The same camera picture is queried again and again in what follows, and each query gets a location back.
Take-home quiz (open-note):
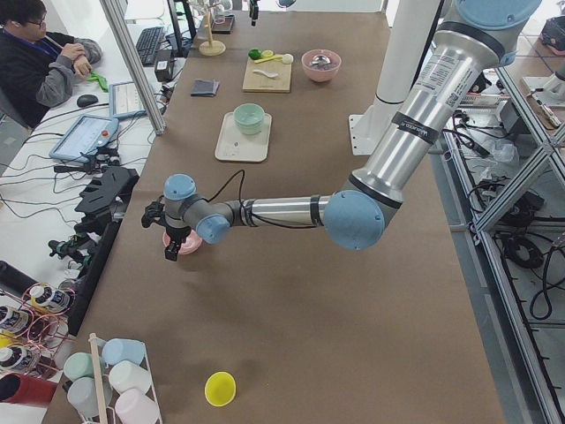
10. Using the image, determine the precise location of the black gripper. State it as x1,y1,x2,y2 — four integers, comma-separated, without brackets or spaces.
164,223,191,261
248,0,259,13

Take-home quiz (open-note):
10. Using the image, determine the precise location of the small pink bowl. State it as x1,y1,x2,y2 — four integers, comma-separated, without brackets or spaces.
162,231,202,255

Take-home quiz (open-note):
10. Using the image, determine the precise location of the white ceramic spoon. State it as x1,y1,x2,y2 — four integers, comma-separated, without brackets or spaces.
252,69,279,80

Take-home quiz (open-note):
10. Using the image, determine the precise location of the large pink ice bowl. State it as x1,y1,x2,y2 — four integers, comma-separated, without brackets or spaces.
301,49,342,82

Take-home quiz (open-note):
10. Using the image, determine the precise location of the green bowl stack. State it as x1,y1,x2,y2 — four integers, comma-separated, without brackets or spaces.
233,103,265,135

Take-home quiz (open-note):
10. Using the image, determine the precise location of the green lime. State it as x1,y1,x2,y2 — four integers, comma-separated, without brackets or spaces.
248,49,262,60

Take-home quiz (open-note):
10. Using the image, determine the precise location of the yellow plastic knife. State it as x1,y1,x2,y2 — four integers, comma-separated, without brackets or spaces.
253,54,283,64

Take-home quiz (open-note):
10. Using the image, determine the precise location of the wooden mug tree stand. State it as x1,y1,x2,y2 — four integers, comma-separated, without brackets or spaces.
195,0,226,57

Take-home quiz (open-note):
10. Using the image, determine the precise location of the bamboo cutting board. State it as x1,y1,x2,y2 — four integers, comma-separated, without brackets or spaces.
242,58,292,94

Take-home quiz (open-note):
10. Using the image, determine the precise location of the metal ice scoop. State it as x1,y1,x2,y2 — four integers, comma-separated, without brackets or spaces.
308,54,332,70

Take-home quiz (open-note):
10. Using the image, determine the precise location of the grey folded cloth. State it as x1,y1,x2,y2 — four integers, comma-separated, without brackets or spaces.
191,79,220,97

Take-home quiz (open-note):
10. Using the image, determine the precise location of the black keyboard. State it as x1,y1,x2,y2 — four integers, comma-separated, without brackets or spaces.
135,26,164,66

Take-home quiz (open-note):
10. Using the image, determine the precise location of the blue plastic cup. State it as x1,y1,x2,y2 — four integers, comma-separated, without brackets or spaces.
102,338,146,366

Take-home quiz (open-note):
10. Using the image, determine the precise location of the cream serving tray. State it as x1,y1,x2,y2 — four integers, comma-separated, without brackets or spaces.
215,112,272,163

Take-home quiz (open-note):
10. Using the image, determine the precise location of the white plastic cup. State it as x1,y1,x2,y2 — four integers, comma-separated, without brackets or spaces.
109,360,152,393

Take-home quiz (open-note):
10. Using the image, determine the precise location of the blue teach pendant near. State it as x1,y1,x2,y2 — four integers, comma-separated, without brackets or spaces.
49,115,119,163

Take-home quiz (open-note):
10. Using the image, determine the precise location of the blue teach pendant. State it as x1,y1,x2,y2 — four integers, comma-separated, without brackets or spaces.
49,115,119,163
109,81,146,119

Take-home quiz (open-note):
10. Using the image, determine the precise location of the yellow plastic cup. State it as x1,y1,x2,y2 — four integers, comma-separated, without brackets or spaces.
204,371,237,407

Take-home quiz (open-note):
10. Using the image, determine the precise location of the green plastic cup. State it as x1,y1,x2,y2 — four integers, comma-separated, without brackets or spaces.
63,352,94,382

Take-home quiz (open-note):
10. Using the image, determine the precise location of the blue teach pendant far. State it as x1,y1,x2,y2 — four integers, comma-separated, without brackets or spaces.
109,81,146,119

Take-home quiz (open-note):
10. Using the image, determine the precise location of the pink plastic cup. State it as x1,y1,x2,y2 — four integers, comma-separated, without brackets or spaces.
115,388,159,424

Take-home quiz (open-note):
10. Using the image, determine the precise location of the grey plastic cup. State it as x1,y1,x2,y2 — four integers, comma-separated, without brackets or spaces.
67,376,99,418

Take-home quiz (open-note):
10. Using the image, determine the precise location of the black computer mouse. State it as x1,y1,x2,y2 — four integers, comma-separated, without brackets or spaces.
76,95,99,108

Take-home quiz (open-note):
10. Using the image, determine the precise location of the red can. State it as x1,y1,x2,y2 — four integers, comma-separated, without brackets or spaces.
1,374,57,407

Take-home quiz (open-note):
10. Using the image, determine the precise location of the seated person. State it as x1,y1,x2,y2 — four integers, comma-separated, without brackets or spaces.
1,1,102,128

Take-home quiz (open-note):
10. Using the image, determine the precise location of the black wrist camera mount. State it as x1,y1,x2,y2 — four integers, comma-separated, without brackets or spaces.
141,201,166,228

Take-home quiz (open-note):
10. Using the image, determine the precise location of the white wire cup rack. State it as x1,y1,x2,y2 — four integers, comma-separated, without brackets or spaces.
63,334,163,423

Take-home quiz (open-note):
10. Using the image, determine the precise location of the aluminium frame post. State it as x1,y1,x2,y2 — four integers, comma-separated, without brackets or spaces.
100,0,166,135

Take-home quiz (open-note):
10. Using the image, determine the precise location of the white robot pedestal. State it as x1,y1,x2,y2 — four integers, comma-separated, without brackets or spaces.
349,0,447,155

